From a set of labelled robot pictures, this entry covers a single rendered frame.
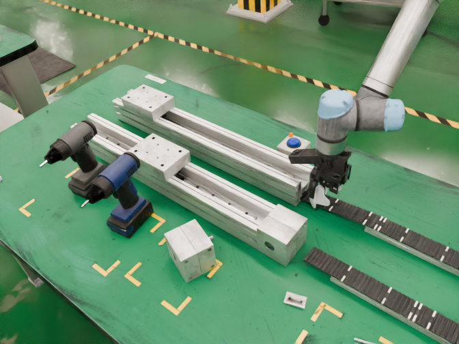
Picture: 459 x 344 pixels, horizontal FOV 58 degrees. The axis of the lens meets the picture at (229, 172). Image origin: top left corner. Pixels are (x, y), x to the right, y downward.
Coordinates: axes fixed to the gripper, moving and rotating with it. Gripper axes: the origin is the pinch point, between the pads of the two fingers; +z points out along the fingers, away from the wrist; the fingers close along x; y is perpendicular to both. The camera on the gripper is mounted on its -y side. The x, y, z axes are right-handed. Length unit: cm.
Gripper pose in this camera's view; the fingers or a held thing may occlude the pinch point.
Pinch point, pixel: (317, 197)
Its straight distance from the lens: 123.2
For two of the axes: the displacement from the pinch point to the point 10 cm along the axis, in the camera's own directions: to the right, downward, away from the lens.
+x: 6.2, -5.7, 5.4
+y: 7.8, 3.8, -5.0
